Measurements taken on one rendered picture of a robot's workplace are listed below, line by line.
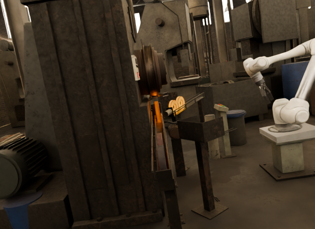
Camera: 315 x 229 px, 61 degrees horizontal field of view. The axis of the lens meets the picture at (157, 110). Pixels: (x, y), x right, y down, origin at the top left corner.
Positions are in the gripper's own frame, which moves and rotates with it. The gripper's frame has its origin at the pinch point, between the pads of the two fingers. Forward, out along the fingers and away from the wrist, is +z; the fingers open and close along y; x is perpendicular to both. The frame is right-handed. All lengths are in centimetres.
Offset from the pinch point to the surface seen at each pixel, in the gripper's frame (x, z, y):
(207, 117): -77, -9, -29
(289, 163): -14, 59, -3
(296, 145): -2.2, 47.5, -7.9
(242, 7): -50, -151, -326
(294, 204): -8, 70, 51
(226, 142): -79, 28, -41
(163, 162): -15, -12, 145
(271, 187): -27, 63, 28
